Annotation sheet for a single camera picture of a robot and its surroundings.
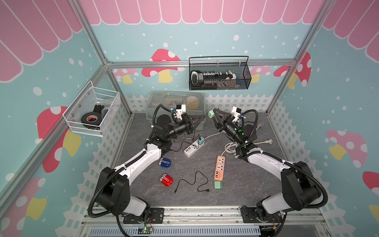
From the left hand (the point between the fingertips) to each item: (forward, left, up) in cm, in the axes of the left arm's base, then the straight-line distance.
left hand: (205, 119), depth 68 cm
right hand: (+4, -4, +1) cm, 5 cm away
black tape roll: (+1, +55, -2) cm, 55 cm away
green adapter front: (-19, -9, -33) cm, 39 cm away
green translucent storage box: (+33, +5, -19) cm, 38 cm away
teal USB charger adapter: (+7, +1, -30) cm, 31 cm away
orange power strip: (-10, -11, -33) cm, 36 cm away
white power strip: (+4, +6, -33) cm, 34 cm away
